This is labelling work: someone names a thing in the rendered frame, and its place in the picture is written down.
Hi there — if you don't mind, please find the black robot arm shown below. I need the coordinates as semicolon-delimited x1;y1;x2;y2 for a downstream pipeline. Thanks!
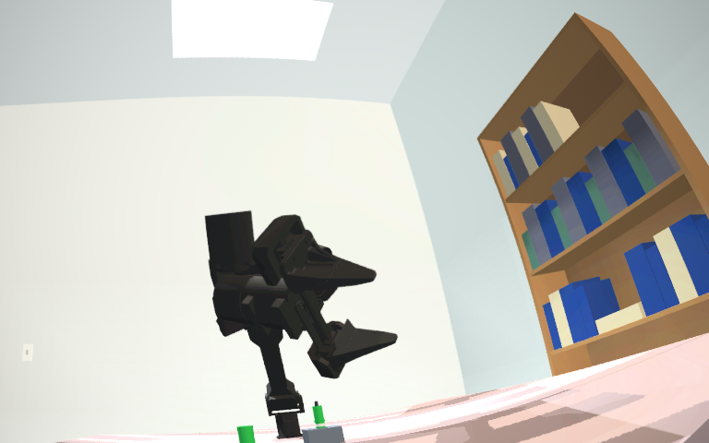
205;210;305;439

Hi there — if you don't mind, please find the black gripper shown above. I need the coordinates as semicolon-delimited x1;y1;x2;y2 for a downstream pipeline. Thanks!
240;214;398;379

